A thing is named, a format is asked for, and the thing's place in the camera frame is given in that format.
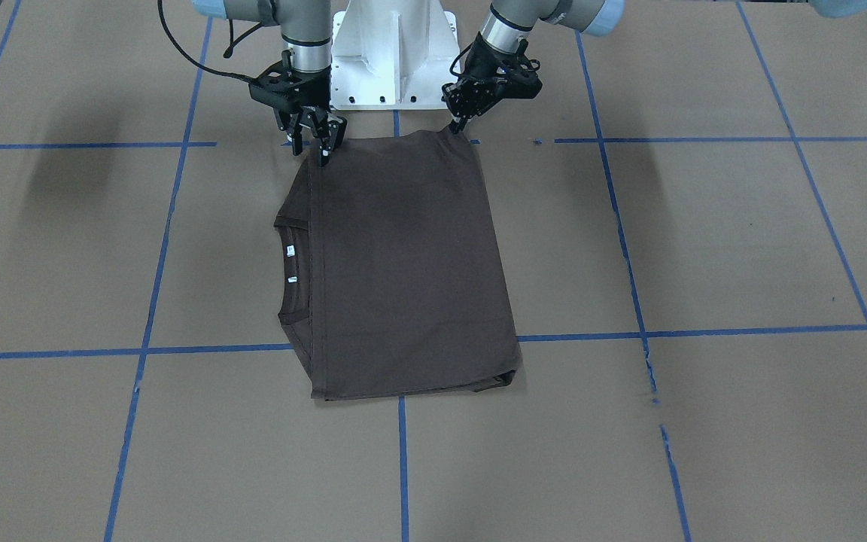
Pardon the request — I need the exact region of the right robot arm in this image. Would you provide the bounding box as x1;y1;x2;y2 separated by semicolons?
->
192;1;347;167

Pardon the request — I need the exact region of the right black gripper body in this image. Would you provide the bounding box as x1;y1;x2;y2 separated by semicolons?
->
248;65;341;139

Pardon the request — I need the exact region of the white central pillar base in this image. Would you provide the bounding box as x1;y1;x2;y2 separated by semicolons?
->
330;1;460;111

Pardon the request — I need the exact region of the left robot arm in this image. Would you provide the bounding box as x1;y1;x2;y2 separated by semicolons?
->
443;1;625;134

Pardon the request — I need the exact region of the dark brown t-shirt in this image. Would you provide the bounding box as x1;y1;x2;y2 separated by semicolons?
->
274;128;521;401

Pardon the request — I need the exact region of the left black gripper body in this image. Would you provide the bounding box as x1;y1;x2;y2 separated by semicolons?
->
443;35;543;121

